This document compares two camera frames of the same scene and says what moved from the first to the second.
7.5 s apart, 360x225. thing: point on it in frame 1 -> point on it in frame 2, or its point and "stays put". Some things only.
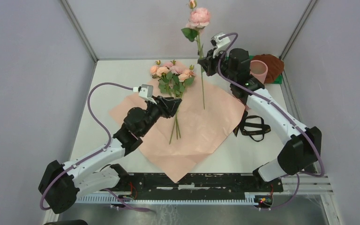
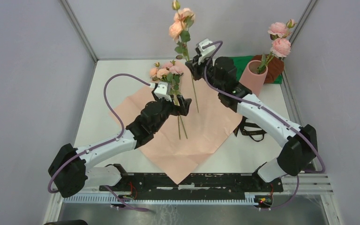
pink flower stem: [198, 18] -> [281, 45]
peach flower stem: [186, 79] -> [183, 19]
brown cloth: [275, 66] stays put
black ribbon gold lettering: [243, 124] stays put
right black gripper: [207, 63] -> [195, 67]
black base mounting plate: [198, 182] stays put
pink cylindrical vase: [258, 70] stays put
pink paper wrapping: [178, 132] stays put
